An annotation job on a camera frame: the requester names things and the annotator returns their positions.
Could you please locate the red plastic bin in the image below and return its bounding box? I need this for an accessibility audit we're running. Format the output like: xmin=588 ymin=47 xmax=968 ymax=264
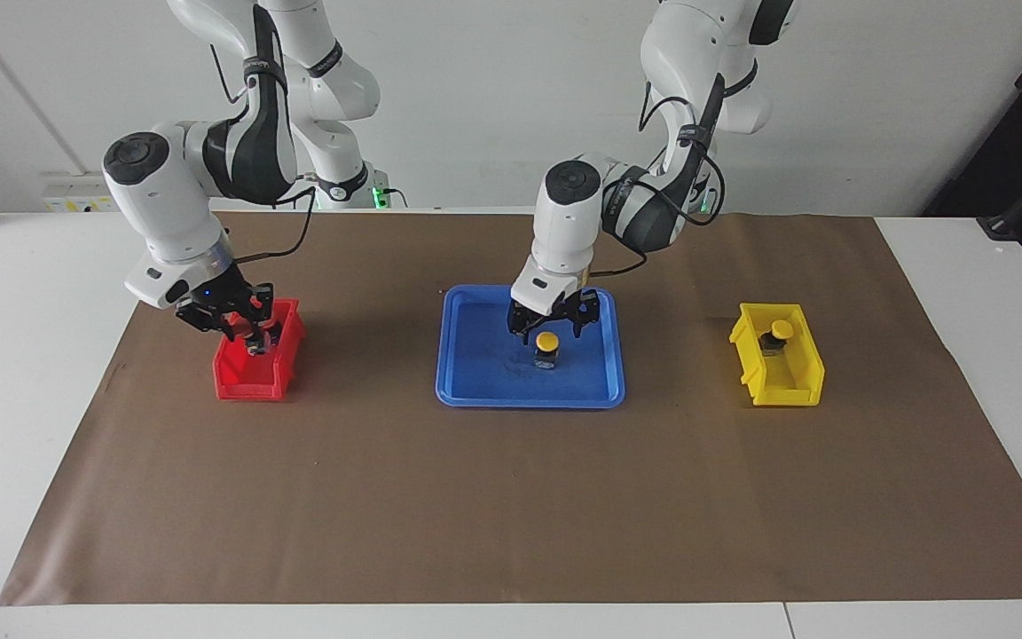
xmin=212 ymin=297 xmax=306 ymax=402

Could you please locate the blue plastic tray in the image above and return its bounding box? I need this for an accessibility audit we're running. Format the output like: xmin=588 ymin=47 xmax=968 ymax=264
xmin=436 ymin=284 xmax=626 ymax=409

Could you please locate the brown paper mat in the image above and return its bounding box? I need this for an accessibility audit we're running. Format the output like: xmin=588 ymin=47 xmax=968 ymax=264
xmin=0 ymin=211 xmax=1022 ymax=608

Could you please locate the yellow plastic bin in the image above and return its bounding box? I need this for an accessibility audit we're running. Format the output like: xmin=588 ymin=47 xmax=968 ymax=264
xmin=728 ymin=303 xmax=827 ymax=408

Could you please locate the black curtain panel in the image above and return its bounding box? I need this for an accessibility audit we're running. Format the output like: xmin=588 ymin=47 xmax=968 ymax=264
xmin=924 ymin=0 xmax=1022 ymax=263

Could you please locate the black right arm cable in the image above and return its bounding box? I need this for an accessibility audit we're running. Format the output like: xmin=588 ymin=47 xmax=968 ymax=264
xmin=209 ymin=44 xmax=318 ymax=264

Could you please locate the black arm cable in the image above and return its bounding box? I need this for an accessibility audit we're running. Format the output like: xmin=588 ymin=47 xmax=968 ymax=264
xmin=595 ymin=84 xmax=727 ymax=278
xmin=209 ymin=44 xmax=318 ymax=264

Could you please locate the white wall socket strip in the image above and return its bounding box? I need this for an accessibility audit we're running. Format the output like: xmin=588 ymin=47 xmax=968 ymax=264
xmin=41 ymin=173 xmax=122 ymax=212

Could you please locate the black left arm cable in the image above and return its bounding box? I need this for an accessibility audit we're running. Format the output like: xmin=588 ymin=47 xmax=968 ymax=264
xmin=595 ymin=84 xmax=727 ymax=278

